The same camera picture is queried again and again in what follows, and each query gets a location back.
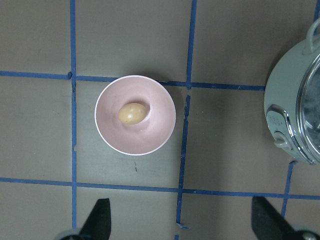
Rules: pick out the pink bowl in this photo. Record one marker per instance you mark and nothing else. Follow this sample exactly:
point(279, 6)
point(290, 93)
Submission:
point(145, 137)

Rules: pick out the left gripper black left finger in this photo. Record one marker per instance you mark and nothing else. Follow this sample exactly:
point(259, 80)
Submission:
point(98, 224)

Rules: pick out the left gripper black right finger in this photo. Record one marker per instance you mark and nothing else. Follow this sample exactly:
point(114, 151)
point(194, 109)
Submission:
point(267, 223)

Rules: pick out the glass pot lid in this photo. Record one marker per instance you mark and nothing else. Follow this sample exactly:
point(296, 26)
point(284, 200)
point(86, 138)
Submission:
point(308, 110)

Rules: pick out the beige egg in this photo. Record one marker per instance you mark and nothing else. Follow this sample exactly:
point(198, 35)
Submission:
point(132, 113)

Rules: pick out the pale green electric pot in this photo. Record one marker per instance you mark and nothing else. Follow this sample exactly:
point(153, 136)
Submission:
point(281, 93)

